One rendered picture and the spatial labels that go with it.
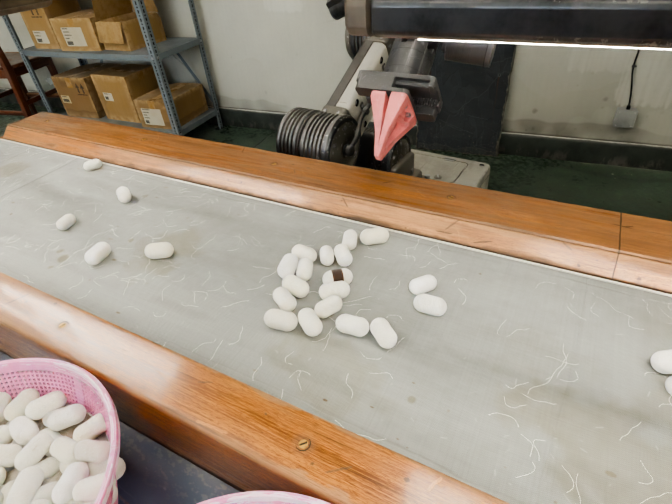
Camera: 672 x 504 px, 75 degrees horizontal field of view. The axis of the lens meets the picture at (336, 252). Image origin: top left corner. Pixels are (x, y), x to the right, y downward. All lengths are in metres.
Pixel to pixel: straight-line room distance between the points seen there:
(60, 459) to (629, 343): 0.53
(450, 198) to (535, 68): 1.85
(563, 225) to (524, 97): 1.90
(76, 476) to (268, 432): 0.16
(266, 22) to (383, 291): 2.41
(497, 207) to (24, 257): 0.66
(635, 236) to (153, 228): 0.64
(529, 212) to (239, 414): 0.43
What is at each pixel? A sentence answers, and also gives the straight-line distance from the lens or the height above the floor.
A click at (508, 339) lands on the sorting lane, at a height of 0.74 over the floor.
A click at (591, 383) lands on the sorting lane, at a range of 0.47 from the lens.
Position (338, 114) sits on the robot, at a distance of 0.86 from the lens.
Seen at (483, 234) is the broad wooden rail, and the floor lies 0.75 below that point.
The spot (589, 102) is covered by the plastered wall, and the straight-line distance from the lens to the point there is 2.50.
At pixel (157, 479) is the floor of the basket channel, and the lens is 0.50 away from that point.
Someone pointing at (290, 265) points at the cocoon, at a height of 0.76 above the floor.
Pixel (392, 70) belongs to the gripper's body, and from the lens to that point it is 0.59.
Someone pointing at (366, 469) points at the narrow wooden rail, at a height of 0.76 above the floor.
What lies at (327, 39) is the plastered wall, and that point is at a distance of 2.65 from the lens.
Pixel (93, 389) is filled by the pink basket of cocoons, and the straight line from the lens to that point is 0.48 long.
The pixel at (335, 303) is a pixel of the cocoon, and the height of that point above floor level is 0.76.
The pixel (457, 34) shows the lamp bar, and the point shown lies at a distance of 0.22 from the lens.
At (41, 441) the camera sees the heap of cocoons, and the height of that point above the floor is 0.74.
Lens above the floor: 1.09
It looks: 38 degrees down
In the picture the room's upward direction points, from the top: 5 degrees counter-clockwise
